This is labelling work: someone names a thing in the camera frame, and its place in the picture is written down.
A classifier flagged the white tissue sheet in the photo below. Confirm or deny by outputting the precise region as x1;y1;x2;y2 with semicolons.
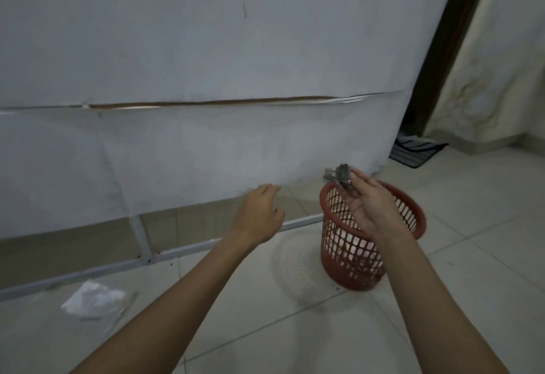
322;163;353;188

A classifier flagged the clear pack of white tissues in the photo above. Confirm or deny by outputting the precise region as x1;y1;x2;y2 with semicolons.
61;280;140;336

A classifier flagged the black striped floor mat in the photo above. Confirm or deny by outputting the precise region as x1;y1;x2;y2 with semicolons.
388;135;448;170

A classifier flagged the person's right forearm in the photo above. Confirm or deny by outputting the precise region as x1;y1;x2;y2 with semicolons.
376;233;512;374

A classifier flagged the grey metal post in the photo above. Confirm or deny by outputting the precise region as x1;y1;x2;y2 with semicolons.
129;215;155;264

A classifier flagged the person's right hand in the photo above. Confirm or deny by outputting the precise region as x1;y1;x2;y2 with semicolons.
336;168;416;245

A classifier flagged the person's left hand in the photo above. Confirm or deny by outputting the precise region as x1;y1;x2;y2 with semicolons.
232;183;286;247

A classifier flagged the dark brown door frame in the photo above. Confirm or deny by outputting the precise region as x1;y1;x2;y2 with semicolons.
402;0;497;137

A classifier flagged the person's left forearm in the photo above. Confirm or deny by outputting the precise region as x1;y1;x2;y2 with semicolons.
70;231;256;374

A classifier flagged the red plastic waste basket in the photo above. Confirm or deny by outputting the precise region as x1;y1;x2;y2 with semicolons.
319;180;427;292

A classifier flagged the metal frame rail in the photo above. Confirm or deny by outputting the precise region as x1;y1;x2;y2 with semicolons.
0;212;325;303

